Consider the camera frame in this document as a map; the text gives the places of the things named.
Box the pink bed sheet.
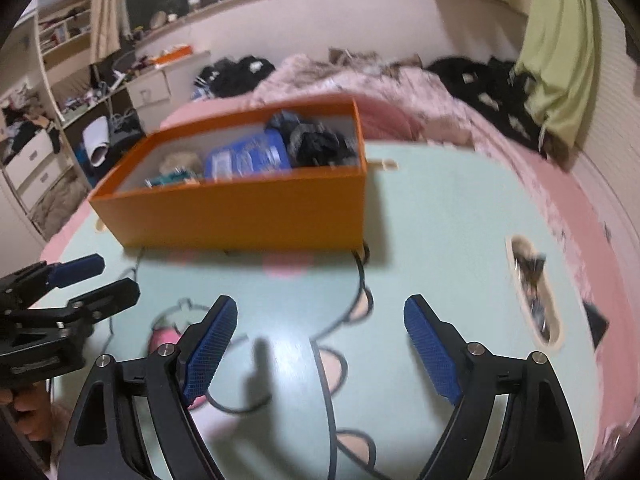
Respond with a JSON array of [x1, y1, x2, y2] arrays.
[[40, 97, 640, 480]]

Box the black toy car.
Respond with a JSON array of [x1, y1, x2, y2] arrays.
[[145, 171, 197, 188]]

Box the black satin lace cloth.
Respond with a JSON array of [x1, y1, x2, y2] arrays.
[[265, 110, 360, 168]]

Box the pink floral duvet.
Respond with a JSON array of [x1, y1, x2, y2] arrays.
[[252, 52, 481, 146]]

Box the white drawer unit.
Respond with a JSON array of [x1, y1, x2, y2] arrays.
[[126, 67, 173, 133]]

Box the pile of black clothes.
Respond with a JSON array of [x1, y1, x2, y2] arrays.
[[425, 56, 548, 153]]

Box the light green hanging garment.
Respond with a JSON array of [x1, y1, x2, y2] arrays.
[[515, 0, 601, 148]]

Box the orange tissue box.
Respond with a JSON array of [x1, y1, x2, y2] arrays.
[[152, 45, 193, 66]]

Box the beige garment with cord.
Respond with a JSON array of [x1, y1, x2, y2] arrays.
[[327, 47, 426, 68]]

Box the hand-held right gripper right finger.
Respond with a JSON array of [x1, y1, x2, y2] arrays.
[[403, 294, 586, 480]]

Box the white shelf unit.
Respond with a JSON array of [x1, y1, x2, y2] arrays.
[[35, 0, 96, 86]]

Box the light green cartoon desktop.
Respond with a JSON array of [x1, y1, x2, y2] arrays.
[[27, 142, 608, 480]]

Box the heap of clothes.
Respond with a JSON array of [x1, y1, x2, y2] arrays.
[[0, 87, 56, 151]]

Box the white curved plastic object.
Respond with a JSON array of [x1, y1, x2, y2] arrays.
[[82, 115, 111, 167]]

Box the black white-striped garment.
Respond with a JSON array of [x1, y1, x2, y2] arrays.
[[192, 56, 277, 98]]

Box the white side desk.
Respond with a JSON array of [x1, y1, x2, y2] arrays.
[[55, 50, 212, 126]]

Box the white fluffy pom-pom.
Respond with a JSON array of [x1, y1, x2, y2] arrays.
[[159, 151, 205, 178]]

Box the person's left hand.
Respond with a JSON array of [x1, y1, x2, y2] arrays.
[[0, 385, 53, 443]]

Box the white drawer chest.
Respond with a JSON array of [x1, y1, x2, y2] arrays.
[[2, 130, 63, 211]]

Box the black smartphone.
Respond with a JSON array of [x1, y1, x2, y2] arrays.
[[582, 300, 611, 348]]

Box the blue case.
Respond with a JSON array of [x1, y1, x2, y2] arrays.
[[204, 129, 293, 181]]

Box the orange cardboard box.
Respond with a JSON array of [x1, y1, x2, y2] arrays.
[[89, 97, 370, 251]]

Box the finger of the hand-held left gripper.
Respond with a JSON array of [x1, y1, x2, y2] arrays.
[[0, 254, 106, 306], [30, 277, 141, 333]]

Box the crumpled foil wrappers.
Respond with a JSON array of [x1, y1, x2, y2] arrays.
[[512, 247, 553, 341]]

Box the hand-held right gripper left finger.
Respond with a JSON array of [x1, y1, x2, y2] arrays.
[[59, 294, 239, 480]]

